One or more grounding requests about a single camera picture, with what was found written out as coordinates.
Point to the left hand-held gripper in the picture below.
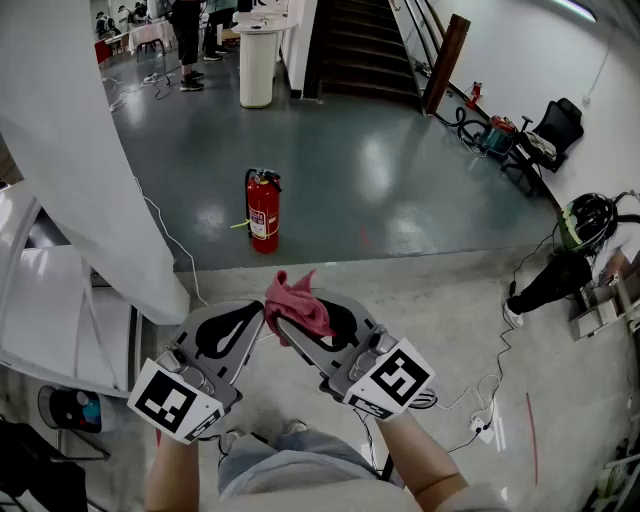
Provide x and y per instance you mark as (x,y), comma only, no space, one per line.
(165,400)

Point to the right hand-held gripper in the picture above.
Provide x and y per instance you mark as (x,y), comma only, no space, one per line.
(395,380)

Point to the pink wiping cloth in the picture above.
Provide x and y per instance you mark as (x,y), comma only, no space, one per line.
(295,300)

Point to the red fire extinguisher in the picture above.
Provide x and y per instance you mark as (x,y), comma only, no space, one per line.
(264,215)

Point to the person's left forearm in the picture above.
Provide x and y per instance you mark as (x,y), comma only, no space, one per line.
(167,475)

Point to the person's right forearm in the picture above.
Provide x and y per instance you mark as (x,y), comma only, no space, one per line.
(420,460)

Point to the person's right shoe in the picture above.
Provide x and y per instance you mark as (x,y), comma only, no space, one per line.
(296,426)

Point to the person's shoe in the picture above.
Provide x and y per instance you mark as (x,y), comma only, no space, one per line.
(231,439)
(296,426)

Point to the person's left shoe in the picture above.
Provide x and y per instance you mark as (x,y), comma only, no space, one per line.
(231,439)

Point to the short red floor tape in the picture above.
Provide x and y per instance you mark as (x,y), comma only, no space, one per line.
(363,236)

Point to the person's blue jeans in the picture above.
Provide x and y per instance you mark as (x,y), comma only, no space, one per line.
(290,460)

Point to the round mesh waste bin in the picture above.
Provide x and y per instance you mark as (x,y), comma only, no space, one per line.
(67,407)

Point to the person's light grey shirt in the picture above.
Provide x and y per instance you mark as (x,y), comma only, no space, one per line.
(310,500)

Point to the white power strip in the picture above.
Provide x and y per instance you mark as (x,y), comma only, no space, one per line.
(481,429)

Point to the white curved cabinet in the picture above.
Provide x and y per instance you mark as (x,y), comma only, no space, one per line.
(45,310)

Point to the black folding chair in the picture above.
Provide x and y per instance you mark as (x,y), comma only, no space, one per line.
(35,465)

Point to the teal and red vacuum cleaner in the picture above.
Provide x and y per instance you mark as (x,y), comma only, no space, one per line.
(497,137)

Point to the grey metal rack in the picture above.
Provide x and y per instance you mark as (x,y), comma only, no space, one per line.
(597,310)

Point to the white cylindrical counter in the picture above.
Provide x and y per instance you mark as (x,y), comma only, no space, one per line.
(256,70)

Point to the black and green helmet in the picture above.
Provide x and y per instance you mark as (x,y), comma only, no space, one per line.
(587,220)

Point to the small red standing tool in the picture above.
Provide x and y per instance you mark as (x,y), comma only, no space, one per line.
(474,95)

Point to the beige folded garment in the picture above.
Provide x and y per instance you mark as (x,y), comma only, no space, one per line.
(541,145)

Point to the dark wooden staircase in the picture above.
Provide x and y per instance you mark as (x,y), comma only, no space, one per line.
(365,50)

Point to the table with pink cloth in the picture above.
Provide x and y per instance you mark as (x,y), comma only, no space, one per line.
(150,35)

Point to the black office chair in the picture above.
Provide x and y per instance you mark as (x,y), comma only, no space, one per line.
(565,122)

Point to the glass stair railing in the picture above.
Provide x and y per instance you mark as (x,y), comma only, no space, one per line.
(420,35)

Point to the white strip light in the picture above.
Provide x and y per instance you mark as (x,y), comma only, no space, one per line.
(575,9)

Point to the brown wooden newel post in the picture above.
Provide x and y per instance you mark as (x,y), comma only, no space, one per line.
(445,65)

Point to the white metal frame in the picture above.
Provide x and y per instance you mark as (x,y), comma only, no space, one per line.
(610,480)

